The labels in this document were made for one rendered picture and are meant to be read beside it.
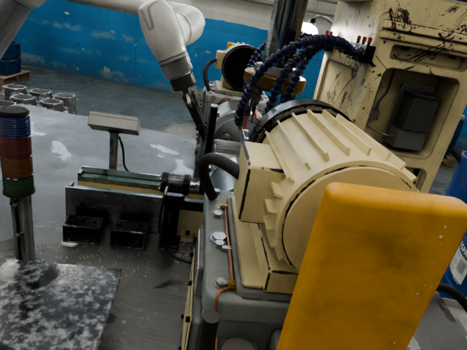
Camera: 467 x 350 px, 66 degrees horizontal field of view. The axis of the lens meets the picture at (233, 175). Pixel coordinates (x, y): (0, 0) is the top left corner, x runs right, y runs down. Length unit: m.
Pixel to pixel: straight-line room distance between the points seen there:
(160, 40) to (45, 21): 6.70
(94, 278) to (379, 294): 0.61
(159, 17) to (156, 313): 0.76
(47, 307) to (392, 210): 0.64
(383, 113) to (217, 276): 0.76
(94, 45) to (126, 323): 6.64
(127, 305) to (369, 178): 0.70
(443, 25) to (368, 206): 0.76
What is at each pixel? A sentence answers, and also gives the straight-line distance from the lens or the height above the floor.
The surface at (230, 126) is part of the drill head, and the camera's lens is 1.31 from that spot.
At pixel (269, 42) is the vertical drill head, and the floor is 1.42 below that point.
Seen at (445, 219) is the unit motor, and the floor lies 1.34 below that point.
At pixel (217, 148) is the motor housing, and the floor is 1.10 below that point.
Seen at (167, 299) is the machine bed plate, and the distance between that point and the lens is 0.96.
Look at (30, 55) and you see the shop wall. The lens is 7.96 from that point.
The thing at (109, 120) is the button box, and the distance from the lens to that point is 1.34.
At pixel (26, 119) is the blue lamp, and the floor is 1.20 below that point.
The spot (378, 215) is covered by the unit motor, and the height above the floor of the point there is 1.33.
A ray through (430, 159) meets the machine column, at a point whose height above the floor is 1.20.
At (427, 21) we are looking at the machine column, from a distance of 1.00.
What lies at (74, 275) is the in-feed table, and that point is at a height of 0.92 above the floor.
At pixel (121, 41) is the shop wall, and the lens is 7.08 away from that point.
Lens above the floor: 1.46
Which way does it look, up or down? 23 degrees down
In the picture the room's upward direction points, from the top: 10 degrees clockwise
